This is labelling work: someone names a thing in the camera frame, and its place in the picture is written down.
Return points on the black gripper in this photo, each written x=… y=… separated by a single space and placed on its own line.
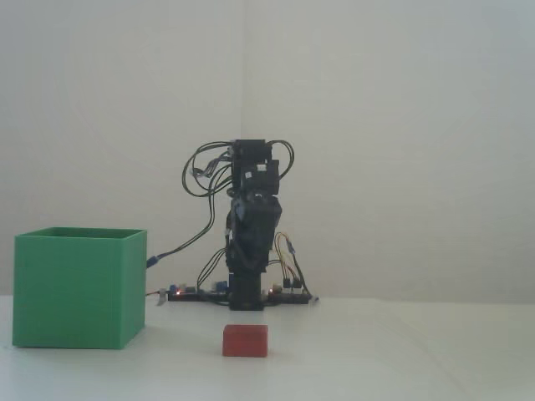
x=261 y=179

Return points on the red block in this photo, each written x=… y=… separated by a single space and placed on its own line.
x=244 y=341

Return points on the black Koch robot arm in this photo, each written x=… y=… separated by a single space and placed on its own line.
x=246 y=292

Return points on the green plastic bin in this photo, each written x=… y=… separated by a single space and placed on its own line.
x=71 y=292

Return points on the black base electronics board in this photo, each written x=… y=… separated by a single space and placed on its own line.
x=196 y=296

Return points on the grey table clamp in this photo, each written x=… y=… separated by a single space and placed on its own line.
x=160 y=297
x=313 y=300

